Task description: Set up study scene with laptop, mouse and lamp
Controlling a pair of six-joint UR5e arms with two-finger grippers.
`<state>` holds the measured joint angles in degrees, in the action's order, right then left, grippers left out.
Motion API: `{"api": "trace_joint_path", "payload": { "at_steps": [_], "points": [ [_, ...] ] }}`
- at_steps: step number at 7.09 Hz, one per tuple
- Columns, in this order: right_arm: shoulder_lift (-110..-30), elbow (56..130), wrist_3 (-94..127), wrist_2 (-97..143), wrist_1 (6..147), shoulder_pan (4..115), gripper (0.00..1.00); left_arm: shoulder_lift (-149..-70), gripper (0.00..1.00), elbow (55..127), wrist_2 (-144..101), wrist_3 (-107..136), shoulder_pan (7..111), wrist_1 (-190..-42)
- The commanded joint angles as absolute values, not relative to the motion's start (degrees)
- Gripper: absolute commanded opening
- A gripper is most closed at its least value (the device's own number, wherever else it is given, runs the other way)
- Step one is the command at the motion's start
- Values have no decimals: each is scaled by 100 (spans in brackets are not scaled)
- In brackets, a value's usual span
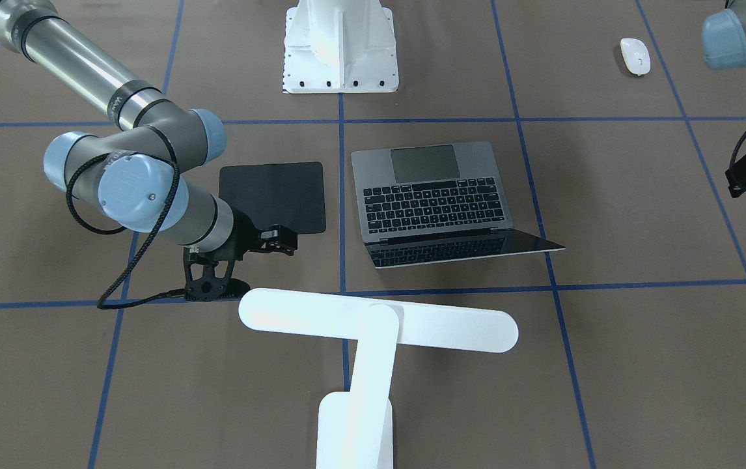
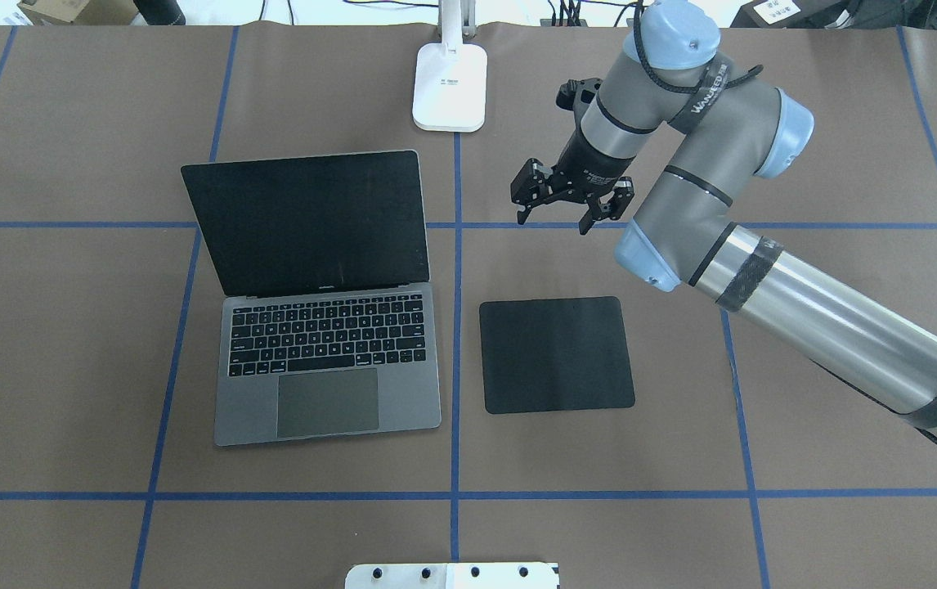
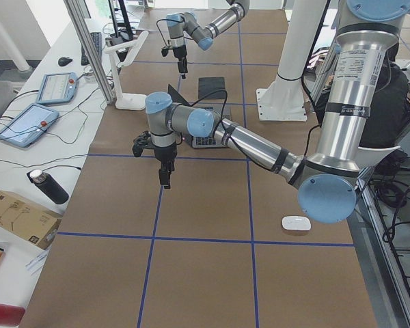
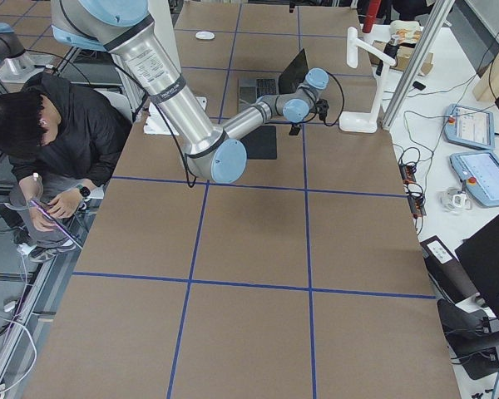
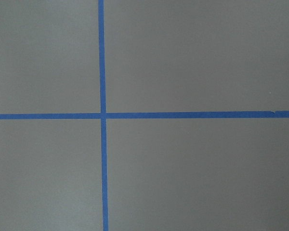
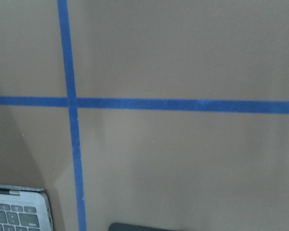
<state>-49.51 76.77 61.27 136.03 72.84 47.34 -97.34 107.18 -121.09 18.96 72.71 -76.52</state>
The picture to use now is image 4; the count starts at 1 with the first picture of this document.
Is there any black mouse pad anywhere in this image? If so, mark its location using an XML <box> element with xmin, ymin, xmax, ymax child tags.
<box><xmin>240</xmin><ymin>126</ymin><xmax>277</xmax><ymax>160</ymax></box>

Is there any grey laptop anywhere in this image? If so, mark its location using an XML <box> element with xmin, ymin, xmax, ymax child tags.
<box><xmin>238</xmin><ymin>48</ymin><xmax>309</xmax><ymax>111</ymax></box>

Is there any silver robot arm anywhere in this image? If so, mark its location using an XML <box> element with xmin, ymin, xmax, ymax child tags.
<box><xmin>51</xmin><ymin>1</ymin><xmax>329</xmax><ymax>184</ymax></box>

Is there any white desk lamp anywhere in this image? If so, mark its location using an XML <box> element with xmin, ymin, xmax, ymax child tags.
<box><xmin>339</xmin><ymin>27</ymin><xmax>396</xmax><ymax>133</ymax></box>

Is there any white computer mouse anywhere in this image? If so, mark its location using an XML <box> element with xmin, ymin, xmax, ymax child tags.
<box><xmin>195</xmin><ymin>31</ymin><xmax>215</xmax><ymax>41</ymax></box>

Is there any cardboard box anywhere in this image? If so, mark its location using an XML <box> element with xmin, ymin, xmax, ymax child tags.
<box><xmin>373</xmin><ymin>41</ymin><xmax>433</xmax><ymax>76</ymax></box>

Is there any red cylinder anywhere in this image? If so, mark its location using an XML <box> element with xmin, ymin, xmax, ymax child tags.
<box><xmin>362</xmin><ymin>0</ymin><xmax>381</xmax><ymax>33</ymax></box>

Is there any upper blue teach pendant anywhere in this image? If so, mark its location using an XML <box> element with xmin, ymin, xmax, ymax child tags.
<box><xmin>444</xmin><ymin>103</ymin><xmax>495</xmax><ymax>150</ymax></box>

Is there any blue teach pendant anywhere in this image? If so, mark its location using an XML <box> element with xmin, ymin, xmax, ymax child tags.
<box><xmin>449</xmin><ymin>150</ymin><xmax>499</xmax><ymax>207</ymax></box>
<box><xmin>444</xmin><ymin>103</ymin><xmax>495</xmax><ymax>150</ymax></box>

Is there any lower blue teach pendant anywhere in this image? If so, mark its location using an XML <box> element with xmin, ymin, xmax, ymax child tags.
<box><xmin>449</xmin><ymin>150</ymin><xmax>499</xmax><ymax>207</ymax></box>

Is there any black monitor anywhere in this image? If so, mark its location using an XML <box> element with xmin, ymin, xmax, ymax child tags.
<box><xmin>456</xmin><ymin>215</ymin><xmax>499</xmax><ymax>319</ymax></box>

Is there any person in black jacket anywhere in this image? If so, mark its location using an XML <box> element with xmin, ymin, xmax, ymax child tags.
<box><xmin>0</xmin><ymin>72</ymin><xmax>131</xmax><ymax>263</ymax></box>

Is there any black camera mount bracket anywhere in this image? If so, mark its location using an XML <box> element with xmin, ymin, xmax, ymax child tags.
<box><xmin>315</xmin><ymin>99</ymin><xmax>329</xmax><ymax>125</ymax></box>

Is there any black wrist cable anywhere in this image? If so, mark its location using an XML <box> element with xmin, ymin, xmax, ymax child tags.
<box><xmin>315</xmin><ymin>72</ymin><xmax>345</xmax><ymax>128</ymax></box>

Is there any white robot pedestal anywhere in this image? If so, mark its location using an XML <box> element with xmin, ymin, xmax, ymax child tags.
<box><xmin>129</xmin><ymin>1</ymin><xmax>212</xmax><ymax>143</ymax></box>

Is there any aluminium frame post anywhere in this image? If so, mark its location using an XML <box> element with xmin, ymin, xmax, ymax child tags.
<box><xmin>382</xmin><ymin>0</ymin><xmax>455</xmax><ymax>131</ymax></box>

